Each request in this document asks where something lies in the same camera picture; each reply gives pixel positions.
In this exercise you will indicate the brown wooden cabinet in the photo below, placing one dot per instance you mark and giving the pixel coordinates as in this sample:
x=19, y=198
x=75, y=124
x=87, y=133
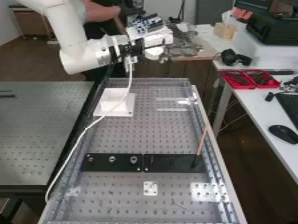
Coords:
x=30, y=23

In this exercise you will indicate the small light wooden box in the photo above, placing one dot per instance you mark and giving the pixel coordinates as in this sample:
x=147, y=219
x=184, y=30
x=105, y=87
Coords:
x=223, y=31

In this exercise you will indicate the small white box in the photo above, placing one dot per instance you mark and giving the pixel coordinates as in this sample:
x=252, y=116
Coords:
x=114, y=103

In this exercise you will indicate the black headphones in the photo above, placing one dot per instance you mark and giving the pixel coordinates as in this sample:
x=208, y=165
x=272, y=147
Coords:
x=230, y=56

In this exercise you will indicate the small white square plate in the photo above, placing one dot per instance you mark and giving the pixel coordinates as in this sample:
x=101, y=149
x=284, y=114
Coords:
x=150, y=188

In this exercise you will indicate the black keyboard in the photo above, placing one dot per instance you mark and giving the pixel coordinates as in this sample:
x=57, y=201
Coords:
x=290, y=108

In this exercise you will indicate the red tray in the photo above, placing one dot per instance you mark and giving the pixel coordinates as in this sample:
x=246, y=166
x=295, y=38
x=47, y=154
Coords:
x=236, y=80
x=266, y=78

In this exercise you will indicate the white desk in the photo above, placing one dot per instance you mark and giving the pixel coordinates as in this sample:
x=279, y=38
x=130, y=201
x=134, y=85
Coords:
x=260, y=110

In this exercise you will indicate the person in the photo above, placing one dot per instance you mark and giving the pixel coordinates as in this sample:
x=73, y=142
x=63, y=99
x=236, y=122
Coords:
x=99, y=11

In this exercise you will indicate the thin stick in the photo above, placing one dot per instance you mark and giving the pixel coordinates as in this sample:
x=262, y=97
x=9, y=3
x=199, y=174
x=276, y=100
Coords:
x=202, y=140

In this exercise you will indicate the black plate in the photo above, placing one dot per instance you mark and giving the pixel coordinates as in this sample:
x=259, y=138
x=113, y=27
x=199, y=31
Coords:
x=172, y=163

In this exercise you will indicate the brown wooden desk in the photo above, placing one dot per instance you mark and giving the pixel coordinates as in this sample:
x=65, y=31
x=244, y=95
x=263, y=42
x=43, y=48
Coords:
x=186, y=66

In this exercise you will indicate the dark equipment case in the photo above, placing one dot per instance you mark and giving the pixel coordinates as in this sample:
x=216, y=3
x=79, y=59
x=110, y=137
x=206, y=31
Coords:
x=274, y=30

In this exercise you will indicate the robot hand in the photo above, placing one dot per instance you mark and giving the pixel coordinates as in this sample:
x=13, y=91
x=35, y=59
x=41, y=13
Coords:
x=150, y=35

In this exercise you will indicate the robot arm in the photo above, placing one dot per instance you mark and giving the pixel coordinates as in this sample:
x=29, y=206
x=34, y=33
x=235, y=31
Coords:
x=74, y=50

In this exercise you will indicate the clear box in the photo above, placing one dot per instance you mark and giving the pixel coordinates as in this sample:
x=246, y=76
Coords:
x=167, y=133

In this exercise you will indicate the black computer mouse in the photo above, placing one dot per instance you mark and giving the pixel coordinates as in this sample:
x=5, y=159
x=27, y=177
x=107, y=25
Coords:
x=283, y=133

